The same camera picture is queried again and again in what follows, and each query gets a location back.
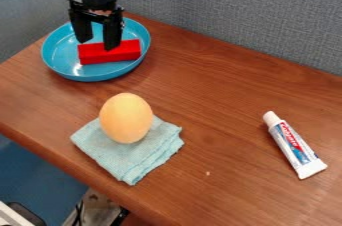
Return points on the light blue folded cloth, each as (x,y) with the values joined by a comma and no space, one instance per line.
(129,161)

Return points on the blue plate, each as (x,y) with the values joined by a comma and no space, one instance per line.
(58,54)

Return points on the orange egg-shaped object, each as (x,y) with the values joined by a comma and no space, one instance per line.
(125,118)

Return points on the red rectangular block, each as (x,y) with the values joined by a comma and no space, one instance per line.
(93,54)

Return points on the grey object under table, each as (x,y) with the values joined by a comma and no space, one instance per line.
(98,211)

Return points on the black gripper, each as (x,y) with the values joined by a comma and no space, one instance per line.
(101,11)

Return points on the white toothpaste tube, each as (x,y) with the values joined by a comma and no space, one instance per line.
(300,156)

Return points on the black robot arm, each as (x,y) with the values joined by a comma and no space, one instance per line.
(101,11)

